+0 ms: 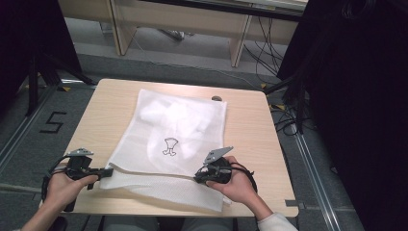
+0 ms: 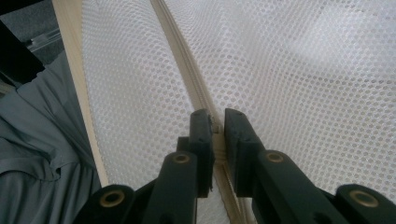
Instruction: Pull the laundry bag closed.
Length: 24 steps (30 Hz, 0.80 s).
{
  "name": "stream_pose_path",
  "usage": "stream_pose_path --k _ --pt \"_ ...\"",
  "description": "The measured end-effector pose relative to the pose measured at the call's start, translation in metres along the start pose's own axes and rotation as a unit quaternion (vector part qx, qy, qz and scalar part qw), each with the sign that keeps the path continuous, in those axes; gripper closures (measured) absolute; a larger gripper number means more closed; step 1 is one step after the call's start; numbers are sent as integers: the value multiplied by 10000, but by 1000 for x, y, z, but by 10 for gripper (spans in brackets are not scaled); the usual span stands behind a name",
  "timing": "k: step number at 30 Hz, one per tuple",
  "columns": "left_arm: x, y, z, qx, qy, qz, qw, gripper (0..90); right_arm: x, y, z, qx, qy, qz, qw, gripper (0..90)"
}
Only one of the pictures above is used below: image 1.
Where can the white mesh laundry bag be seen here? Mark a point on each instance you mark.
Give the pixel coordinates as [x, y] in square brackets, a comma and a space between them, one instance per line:
[173, 192]

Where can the grey power strip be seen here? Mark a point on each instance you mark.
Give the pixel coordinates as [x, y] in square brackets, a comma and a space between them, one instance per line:
[175, 34]

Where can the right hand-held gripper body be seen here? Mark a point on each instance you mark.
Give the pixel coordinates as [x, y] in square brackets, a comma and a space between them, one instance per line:
[219, 171]

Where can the person's left hand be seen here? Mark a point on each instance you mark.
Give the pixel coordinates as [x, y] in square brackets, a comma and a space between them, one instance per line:
[62, 192]

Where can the person's right hand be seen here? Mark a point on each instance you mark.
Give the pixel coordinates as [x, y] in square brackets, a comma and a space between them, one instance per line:
[237, 187]

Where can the person's grey trousers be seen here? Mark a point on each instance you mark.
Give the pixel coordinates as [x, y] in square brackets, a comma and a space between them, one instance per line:
[131, 224]

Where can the brown round table grommet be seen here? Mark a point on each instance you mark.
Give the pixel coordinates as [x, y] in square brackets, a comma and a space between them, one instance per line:
[216, 98]

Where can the white garment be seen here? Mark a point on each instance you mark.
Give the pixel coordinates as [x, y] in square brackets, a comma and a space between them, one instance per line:
[179, 122]

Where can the grey tape strip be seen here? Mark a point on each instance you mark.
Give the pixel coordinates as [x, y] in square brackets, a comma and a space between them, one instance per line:
[293, 203]

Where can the black curtain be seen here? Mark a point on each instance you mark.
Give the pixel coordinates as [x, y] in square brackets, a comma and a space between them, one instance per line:
[359, 96]
[25, 32]

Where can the light wooden desk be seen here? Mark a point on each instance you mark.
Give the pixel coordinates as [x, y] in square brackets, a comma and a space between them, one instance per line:
[179, 19]

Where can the metal floor rail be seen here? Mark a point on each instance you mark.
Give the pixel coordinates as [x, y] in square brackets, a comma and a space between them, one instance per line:
[316, 179]
[22, 128]

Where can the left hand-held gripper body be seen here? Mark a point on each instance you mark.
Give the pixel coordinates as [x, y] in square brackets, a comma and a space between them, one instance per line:
[78, 166]

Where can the black tripod stand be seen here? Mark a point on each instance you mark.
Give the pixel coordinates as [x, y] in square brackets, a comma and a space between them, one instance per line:
[33, 86]
[300, 106]

